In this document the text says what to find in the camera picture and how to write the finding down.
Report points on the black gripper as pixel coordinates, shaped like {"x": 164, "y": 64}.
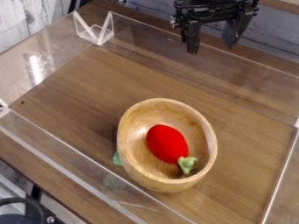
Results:
{"x": 197, "y": 12}

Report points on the red plush strawberry toy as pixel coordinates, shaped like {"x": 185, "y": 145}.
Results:
{"x": 168, "y": 143}

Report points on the wooden brown bowl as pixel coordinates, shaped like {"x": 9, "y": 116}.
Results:
{"x": 150, "y": 172}

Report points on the green block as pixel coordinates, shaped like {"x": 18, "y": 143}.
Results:
{"x": 117, "y": 160}

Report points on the black clamp base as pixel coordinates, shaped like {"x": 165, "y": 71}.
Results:
{"x": 38, "y": 214}

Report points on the clear acrylic corner bracket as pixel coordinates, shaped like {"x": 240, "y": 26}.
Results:
{"x": 97, "y": 34}

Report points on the clear acrylic tray wall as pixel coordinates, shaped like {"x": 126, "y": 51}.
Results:
{"x": 66, "y": 90}

